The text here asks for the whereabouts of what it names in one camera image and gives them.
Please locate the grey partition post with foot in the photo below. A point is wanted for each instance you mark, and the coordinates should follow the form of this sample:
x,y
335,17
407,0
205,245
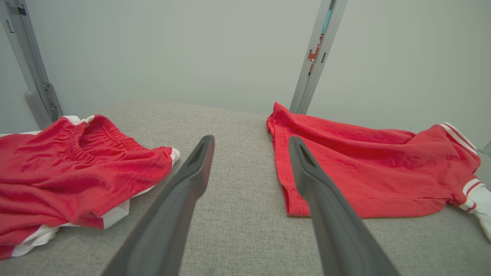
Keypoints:
x,y
34,76

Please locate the red basketball jersey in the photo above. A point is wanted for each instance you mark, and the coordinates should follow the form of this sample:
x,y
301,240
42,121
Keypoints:
x,y
364,172

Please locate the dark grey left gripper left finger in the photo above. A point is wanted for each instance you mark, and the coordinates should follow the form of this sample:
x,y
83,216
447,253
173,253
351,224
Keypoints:
x,y
172,214

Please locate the grey double partition post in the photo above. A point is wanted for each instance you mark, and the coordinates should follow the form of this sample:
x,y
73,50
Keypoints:
x,y
314,69

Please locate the red shorts with white panels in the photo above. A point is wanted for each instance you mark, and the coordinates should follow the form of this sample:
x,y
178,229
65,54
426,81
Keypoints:
x,y
69,172

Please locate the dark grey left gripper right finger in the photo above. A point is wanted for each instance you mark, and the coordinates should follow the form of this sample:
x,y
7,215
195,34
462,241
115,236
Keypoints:
x,y
333,222

